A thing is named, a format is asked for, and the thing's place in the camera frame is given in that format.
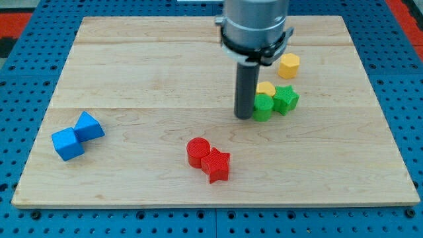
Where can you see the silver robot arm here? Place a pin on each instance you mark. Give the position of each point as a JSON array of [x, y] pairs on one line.
[[252, 31]]

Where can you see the red star block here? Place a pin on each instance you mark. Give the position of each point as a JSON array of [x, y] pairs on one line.
[[216, 165]]

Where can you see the yellow star block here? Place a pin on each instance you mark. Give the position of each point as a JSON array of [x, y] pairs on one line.
[[266, 88]]

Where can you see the green star block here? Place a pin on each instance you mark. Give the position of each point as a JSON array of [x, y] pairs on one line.
[[285, 99]]

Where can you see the red cylinder block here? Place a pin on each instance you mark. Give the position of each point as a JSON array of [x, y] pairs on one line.
[[196, 149]]

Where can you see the green cylinder block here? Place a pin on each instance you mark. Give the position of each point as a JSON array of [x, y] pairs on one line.
[[263, 107]]

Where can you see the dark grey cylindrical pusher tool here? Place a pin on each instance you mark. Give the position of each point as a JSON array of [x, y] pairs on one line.
[[245, 90]]

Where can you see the yellow hexagon block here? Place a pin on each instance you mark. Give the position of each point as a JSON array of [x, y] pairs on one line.
[[289, 65]]

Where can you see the blue triangle block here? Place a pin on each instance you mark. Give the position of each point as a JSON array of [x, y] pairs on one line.
[[87, 128]]

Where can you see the blue cube block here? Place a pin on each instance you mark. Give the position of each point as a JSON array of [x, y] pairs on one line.
[[66, 144]]

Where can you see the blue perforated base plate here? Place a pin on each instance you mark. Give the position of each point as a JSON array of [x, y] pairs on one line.
[[31, 71]]

